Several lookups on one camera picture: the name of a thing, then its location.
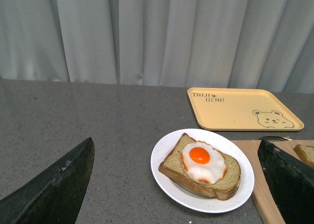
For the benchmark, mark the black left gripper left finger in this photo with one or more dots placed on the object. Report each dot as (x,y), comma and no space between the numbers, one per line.
(56,194)

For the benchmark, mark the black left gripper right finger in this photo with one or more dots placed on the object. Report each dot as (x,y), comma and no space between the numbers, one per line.
(291,183)

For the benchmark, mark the bread slice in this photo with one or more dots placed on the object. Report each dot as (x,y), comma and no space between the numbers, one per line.
(223,189)
(306,154)

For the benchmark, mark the white round plate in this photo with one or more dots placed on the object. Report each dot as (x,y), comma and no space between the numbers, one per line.
(190,199)

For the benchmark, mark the fried egg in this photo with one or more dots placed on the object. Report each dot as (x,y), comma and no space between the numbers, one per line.
(202,163)

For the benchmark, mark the wooden cutting board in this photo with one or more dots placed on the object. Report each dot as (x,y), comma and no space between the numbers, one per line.
(261,196)

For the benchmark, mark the yellow bear tray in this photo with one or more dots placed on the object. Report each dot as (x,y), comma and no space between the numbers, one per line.
(225,109)

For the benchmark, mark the metal board handle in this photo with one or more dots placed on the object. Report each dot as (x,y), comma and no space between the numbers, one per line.
(274,138)

